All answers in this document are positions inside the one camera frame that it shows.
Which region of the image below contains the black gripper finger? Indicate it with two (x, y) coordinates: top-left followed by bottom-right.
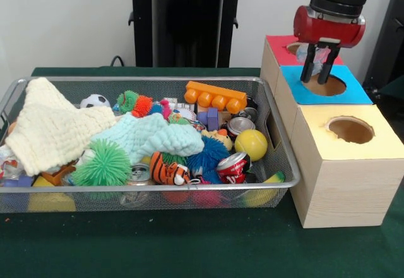
(299, 43), (317, 84)
(317, 46), (341, 85)

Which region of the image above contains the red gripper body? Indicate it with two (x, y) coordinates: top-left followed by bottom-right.
(293, 5), (367, 49)

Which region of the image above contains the clear plastic bottle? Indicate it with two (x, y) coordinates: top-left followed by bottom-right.
(296, 44), (331, 73)

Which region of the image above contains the orange building block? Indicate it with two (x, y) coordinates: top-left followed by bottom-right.
(184, 81), (249, 114)

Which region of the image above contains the purple toy block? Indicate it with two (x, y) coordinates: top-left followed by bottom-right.
(205, 107), (221, 131)

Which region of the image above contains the red soda can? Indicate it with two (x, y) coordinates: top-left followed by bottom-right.
(216, 151), (252, 184)

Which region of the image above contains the wooden box with three holes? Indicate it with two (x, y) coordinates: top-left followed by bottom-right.
(260, 34), (404, 229)

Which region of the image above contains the clear mesh bin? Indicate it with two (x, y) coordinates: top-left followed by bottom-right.
(0, 75), (300, 214)

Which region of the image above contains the black stand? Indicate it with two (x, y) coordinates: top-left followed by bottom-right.
(362, 0), (404, 124)

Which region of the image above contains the dark green side tablecloth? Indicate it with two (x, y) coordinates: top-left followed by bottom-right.
(378, 75), (404, 98)

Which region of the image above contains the yellow ball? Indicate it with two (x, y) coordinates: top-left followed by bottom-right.
(234, 129), (268, 162)

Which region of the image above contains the large multicolour spiky caterpillar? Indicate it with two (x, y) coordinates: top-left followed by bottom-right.
(186, 135), (231, 184)

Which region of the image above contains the mint knitted cloth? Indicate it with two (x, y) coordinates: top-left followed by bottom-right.
(90, 112), (205, 164)

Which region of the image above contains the tiger plush toy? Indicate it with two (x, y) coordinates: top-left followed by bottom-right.
(150, 151), (201, 186)

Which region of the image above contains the small soccer ball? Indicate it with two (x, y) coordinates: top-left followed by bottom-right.
(80, 94), (112, 109)

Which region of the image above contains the green spiky ball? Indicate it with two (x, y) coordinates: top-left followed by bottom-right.
(71, 138), (133, 186)

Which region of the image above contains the cream knitted cloth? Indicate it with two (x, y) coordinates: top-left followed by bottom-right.
(4, 76), (117, 176)

